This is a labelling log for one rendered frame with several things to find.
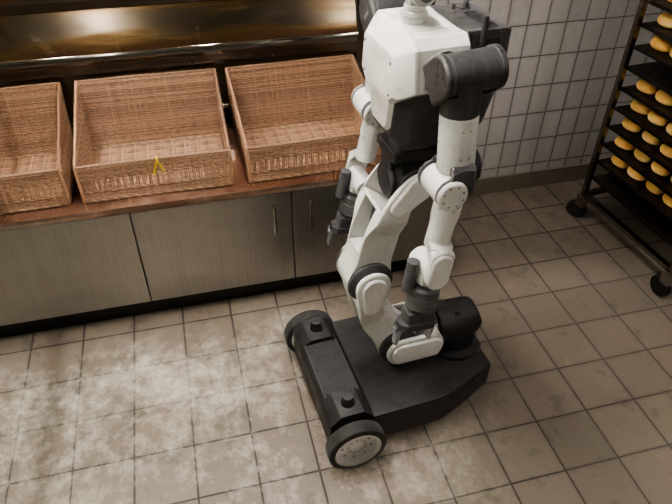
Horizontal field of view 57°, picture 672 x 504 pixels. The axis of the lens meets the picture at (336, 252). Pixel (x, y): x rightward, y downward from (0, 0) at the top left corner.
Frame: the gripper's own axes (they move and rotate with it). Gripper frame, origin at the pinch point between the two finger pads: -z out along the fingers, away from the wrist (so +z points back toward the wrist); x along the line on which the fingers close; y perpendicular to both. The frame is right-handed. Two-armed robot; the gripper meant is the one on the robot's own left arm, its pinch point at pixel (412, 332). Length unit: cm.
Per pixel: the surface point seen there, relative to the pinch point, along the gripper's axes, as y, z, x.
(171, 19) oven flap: -142, 47, 44
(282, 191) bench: -84, 0, 13
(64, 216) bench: -93, -8, 91
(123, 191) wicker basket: -96, -2, 70
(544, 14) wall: -122, 58, -118
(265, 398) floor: -37, -60, 30
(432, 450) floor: 4, -55, -17
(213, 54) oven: -140, 34, 28
